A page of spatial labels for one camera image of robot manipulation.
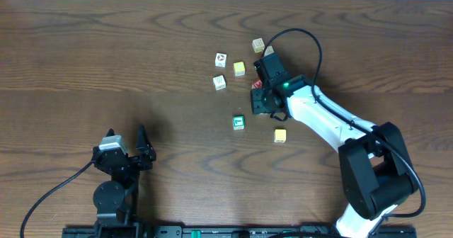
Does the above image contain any plain yellow wooden block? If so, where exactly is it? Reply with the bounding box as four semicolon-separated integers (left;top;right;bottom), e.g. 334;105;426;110
274;129;287;143

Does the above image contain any green block letter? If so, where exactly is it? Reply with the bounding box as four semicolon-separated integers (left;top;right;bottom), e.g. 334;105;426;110
232;115;245;130

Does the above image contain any white block letter W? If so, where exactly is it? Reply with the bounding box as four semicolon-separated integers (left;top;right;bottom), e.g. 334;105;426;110
212;75;227;91

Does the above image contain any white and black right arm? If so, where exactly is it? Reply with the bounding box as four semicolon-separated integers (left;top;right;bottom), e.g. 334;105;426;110
251;76;426;237

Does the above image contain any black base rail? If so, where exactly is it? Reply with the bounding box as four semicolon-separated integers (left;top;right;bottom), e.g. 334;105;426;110
62;225;417;238

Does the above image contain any tan block top back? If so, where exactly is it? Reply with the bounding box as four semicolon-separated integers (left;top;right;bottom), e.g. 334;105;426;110
252;38;265;53

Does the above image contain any yellow top wooden block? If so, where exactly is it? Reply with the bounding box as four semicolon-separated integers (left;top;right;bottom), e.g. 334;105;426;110
233;62;246;77

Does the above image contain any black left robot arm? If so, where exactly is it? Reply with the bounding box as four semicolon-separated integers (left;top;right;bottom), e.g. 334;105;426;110
92;125;156;226

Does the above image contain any tan block letter K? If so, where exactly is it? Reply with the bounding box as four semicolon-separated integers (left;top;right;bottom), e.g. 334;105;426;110
264;46;274;56

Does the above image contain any red block letter M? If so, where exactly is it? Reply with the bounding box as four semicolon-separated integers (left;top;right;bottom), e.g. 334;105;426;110
251;80;263;89

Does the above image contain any white block red circle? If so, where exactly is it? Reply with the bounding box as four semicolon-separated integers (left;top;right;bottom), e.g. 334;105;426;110
215;53;227;68

